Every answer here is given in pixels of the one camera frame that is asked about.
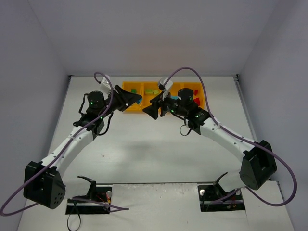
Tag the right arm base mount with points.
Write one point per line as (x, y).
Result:
(212, 198)

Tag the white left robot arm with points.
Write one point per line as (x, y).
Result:
(44, 183)

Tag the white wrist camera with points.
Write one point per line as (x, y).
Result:
(165, 85)
(105, 85)

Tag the aluminium frame rail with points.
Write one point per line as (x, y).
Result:
(247, 115)

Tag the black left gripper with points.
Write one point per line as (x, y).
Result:
(119, 98)

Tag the yellow bin far left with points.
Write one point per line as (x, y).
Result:
(128, 85)

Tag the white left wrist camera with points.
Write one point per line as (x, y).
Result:
(105, 85)

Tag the yellow bin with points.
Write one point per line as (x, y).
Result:
(146, 98)
(128, 85)
(175, 89)

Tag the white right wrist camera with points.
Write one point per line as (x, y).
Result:
(165, 85)

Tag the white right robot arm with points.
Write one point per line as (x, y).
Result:
(257, 165)

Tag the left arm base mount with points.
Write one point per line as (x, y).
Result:
(95, 192)

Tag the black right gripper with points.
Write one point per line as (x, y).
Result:
(161, 107)

